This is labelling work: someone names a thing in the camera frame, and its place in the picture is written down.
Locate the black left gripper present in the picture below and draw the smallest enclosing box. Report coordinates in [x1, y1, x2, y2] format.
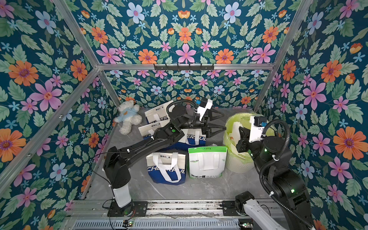
[175, 108, 223, 140]

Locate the white trash bin green liner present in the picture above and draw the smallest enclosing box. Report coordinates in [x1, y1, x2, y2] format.
[223, 113, 268, 173]

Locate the white bag green top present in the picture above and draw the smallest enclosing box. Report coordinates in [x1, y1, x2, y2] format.
[188, 146, 227, 178]

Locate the blue white tote bag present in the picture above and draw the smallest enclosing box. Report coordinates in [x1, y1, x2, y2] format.
[145, 100, 173, 124]
[146, 152, 186, 186]

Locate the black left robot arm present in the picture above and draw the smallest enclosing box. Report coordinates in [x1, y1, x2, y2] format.
[103, 98, 226, 217]

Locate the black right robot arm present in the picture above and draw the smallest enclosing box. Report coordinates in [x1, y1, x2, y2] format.
[224, 116, 315, 230]

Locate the middle right blue white bag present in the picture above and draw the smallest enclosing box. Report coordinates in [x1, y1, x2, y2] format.
[172, 128, 207, 151]

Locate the middle left blue white bag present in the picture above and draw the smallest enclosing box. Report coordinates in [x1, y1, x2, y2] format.
[138, 119, 170, 138]

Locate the white teddy bear blue shirt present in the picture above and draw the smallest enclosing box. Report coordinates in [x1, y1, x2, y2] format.
[114, 100, 142, 135]

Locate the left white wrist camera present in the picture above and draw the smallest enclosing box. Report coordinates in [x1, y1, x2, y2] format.
[196, 98, 213, 121]

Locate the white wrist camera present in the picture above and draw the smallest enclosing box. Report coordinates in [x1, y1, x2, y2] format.
[249, 116, 268, 143]
[196, 98, 213, 121]

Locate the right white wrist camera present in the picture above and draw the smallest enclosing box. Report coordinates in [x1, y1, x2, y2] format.
[249, 116, 268, 143]

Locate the black wall hook rail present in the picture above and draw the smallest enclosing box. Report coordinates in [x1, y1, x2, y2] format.
[153, 64, 215, 71]

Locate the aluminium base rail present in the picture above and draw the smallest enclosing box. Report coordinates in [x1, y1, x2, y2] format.
[60, 199, 310, 230]

